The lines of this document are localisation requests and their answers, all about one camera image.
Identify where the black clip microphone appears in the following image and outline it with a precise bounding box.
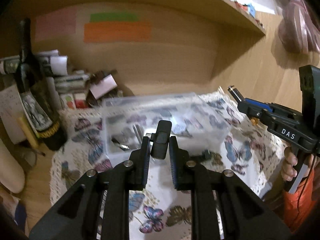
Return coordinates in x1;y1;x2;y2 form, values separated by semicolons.
190;150;212;163

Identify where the black usb dongle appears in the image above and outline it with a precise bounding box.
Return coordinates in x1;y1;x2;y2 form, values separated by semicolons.
150;120;172;160

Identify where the dark brown gold tube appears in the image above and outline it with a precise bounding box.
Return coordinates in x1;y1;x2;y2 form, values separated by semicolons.
228;85;245;103

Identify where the silver metal cylinder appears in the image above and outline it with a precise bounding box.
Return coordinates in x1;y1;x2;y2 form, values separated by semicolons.
133;124;144;145

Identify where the person's right hand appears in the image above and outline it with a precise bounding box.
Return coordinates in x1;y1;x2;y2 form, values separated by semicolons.
280;146;298;182

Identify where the blue patterned bag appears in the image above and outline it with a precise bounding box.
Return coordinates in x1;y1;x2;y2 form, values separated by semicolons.
9;199;27;232

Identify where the white cylindrical container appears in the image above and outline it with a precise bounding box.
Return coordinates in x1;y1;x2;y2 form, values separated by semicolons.
0;140;25;193

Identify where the brown hanging object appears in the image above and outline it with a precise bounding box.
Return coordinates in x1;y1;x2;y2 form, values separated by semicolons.
278;0;319;54

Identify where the butterfly print lace tablecloth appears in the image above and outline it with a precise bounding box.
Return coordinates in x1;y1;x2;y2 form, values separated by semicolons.
50;89;285;239

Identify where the yellow rolled tube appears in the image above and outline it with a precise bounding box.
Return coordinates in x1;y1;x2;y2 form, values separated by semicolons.
17;115;39;149

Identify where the wooden shelf board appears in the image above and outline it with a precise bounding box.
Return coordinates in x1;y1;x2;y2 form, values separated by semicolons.
175;0;267;81

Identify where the clear plastic box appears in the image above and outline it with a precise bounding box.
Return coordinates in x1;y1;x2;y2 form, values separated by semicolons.
102;93;231;166

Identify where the white paper sheet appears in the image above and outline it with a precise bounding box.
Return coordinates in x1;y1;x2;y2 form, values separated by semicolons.
1;85;26;145

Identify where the stack of books and papers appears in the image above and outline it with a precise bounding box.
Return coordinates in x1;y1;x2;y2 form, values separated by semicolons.
0;49;93;110

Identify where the dark wine bottle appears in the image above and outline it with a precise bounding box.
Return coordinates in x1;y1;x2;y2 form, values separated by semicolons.
15;18;67;151

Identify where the white purple small box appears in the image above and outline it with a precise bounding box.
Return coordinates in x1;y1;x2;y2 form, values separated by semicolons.
89;75;118;100

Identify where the orange paper strip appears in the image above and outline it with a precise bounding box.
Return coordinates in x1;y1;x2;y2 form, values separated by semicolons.
83;21;152;43

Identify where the green paper strip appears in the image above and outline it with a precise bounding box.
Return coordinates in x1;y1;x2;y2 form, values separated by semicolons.
89;12;139;23

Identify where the pink paper sheet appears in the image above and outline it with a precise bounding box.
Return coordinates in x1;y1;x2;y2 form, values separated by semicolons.
35;7;77;42

